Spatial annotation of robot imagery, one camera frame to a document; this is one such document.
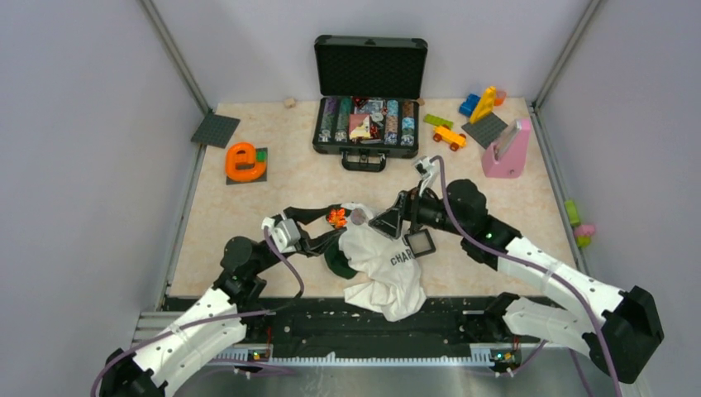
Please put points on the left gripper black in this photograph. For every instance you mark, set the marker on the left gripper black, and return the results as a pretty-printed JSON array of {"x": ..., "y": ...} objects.
[{"x": 316, "y": 246}]

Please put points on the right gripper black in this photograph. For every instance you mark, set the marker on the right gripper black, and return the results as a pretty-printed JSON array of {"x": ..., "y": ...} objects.
[{"x": 389, "y": 222}]

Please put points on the red maple leaf brooch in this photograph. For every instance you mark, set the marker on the red maple leaf brooch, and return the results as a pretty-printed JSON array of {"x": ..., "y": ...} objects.
[{"x": 337, "y": 218}]

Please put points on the white and green garment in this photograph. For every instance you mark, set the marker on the white and green garment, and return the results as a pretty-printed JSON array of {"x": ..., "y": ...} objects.
[{"x": 393, "y": 287}]

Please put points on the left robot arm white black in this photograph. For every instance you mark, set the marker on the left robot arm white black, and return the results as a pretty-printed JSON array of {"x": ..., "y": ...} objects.
[{"x": 159, "y": 366}]

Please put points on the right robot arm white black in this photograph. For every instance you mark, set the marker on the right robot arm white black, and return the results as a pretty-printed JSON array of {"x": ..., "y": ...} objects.
[{"x": 615, "y": 328}]

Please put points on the orange letter e toy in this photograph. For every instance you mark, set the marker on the orange letter e toy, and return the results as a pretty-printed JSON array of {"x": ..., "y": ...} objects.
[{"x": 244, "y": 162}]

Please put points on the yellow orange toy car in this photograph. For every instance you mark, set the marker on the yellow orange toy car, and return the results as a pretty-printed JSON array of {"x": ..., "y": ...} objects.
[{"x": 454, "y": 140}]

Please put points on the green flat brick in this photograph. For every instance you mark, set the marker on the green flat brick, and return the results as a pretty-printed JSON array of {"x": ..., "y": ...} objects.
[{"x": 437, "y": 121}]

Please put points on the pink metronome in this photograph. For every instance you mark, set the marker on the pink metronome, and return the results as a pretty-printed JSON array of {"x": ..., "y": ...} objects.
[{"x": 505, "y": 158}]

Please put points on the dark grey baseplate right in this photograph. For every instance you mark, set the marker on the dark grey baseplate right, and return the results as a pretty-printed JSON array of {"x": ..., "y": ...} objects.
[{"x": 486, "y": 130}]

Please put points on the dark grey baseplate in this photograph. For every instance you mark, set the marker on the dark grey baseplate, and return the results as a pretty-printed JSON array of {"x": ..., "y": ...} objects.
[
  {"x": 486, "y": 130},
  {"x": 215, "y": 130}
]

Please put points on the black poker chip case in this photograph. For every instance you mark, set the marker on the black poker chip case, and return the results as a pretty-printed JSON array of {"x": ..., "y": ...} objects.
[{"x": 370, "y": 88}]

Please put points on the blue toy brick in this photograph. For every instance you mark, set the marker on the blue toy brick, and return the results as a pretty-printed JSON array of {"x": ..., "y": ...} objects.
[{"x": 468, "y": 106}]

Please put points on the dark grey baseplate left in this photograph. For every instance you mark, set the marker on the dark grey baseplate left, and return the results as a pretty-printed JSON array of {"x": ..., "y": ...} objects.
[{"x": 215, "y": 130}]

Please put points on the yellow triangular toy brick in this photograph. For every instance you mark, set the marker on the yellow triangular toy brick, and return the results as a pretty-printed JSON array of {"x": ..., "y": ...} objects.
[{"x": 484, "y": 106}]

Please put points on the orange toy cup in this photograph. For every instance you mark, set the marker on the orange toy cup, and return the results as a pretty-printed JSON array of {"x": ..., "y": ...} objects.
[{"x": 500, "y": 96}]

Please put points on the green and pink bricks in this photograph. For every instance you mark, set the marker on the green and pink bricks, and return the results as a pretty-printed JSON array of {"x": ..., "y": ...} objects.
[{"x": 582, "y": 232}]

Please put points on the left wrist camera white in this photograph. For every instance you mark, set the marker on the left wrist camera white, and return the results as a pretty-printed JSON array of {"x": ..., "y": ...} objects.
[{"x": 285, "y": 233}]

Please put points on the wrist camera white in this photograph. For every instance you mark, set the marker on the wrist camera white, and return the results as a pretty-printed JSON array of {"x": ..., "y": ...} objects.
[
  {"x": 428, "y": 170},
  {"x": 285, "y": 233}
]

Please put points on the black square frame lower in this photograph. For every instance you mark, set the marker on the black square frame lower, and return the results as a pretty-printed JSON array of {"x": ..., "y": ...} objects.
[{"x": 420, "y": 243}]

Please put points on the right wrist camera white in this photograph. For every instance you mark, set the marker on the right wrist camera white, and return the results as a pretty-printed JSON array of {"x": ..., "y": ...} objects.
[{"x": 428, "y": 170}]

